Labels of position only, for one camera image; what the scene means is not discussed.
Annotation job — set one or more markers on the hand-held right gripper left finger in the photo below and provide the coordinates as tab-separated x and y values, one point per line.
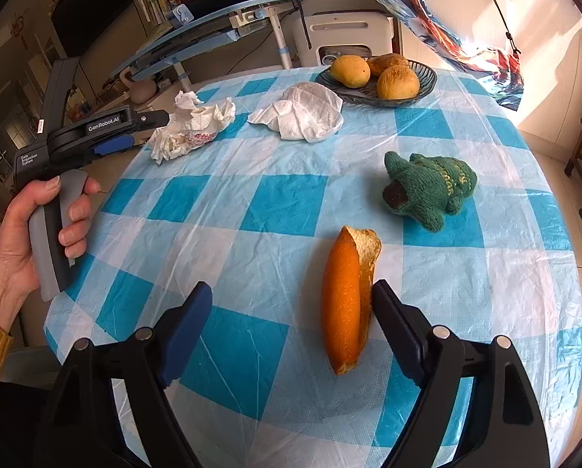
183	336

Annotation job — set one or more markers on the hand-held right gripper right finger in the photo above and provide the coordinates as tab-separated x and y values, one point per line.
398	331

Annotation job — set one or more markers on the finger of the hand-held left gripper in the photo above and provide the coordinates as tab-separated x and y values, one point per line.
115	145
152	118

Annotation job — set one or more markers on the floral paper tissue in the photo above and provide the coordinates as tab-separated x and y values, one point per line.
193	126

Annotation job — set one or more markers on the orange peel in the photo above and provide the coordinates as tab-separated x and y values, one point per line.
342	302

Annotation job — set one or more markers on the green knitted toy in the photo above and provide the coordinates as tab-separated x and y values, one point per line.
427	190

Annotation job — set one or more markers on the large white tissue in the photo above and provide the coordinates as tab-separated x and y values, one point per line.
300	112

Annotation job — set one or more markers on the person's left hand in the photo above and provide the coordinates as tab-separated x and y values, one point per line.
13	253

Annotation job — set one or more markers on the pink kettlebell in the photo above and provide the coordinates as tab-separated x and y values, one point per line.
142	90

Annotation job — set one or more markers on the blue study desk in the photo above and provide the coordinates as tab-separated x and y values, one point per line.
198	34

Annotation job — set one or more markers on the black television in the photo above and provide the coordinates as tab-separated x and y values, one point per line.
91	5

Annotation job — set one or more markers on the blue white checked tablecloth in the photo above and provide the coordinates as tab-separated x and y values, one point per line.
271	195

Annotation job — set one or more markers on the yellow mango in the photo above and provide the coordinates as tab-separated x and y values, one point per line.
387	62
349	70
397	83

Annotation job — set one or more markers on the dark fruit plate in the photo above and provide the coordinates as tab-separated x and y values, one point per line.
359	96

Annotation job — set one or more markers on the white air purifier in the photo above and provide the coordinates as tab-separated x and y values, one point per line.
349	27

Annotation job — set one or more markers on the red wall ornament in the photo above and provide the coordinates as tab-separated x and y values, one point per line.
18	27

